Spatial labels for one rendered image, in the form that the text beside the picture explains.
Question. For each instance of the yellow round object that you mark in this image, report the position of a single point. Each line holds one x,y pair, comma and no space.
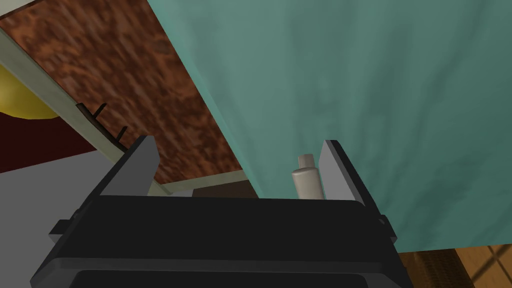
20,102

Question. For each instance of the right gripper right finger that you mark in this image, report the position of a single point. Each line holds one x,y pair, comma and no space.
338,176

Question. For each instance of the teal table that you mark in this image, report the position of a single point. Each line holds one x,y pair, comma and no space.
360,80

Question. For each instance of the beige bottle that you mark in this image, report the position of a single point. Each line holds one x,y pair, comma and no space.
306,182

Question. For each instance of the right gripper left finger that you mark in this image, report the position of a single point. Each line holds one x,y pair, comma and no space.
132,172

